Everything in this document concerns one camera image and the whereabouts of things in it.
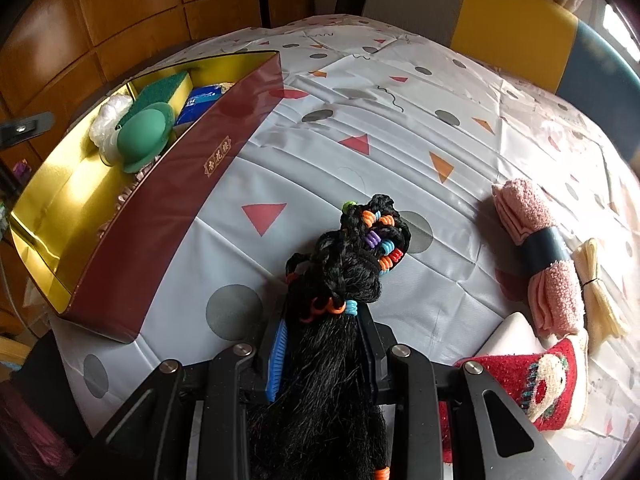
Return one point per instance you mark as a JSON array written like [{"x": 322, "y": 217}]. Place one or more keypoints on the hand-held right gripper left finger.
[{"x": 277, "y": 355}]

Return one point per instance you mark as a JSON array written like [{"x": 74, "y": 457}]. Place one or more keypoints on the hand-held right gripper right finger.
[{"x": 375, "y": 360}]

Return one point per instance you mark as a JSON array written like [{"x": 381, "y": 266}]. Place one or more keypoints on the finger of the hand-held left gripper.
[{"x": 30, "y": 125}]

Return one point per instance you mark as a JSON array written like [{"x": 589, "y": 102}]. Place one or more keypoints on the black braided wig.
[{"x": 325, "y": 360}]

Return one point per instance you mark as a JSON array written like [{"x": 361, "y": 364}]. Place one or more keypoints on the white plastic bag bundle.
[{"x": 107, "y": 120}]

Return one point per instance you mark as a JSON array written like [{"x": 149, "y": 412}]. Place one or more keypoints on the green silicone lid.
[{"x": 145, "y": 135}]

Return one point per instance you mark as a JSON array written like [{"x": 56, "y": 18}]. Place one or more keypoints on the red fuzzy sock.
[{"x": 505, "y": 375}]

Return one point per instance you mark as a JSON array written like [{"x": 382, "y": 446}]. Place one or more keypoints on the green and yellow sponge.
[{"x": 160, "y": 90}]

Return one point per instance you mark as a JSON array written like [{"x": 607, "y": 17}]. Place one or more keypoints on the white plastic cup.
[{"x": 515, "y": 335}]

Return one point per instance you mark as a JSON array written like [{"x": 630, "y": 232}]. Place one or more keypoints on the red gift box gold interior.
[{"x": 165, "y": 210}]

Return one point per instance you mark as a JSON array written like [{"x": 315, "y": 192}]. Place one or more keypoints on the blue tissue pack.
[{"x": 200, "y": 100}]

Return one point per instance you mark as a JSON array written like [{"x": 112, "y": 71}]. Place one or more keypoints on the pink towel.
[{"x": 525, "y": 205}]

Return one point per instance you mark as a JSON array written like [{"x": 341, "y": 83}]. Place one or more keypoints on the cream mesh cloth roll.
[{"x": 602, "y": 300}]

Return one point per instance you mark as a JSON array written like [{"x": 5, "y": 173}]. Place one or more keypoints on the wooden wardrobe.
[{"x": 125, "y": 10}]

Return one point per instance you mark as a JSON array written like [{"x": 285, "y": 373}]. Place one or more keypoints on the grey yellow blue headboard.
[{"x": 510, "y": 30}]

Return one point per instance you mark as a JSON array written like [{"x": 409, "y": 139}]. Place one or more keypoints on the window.
[{"x": 620, "y": 30}]

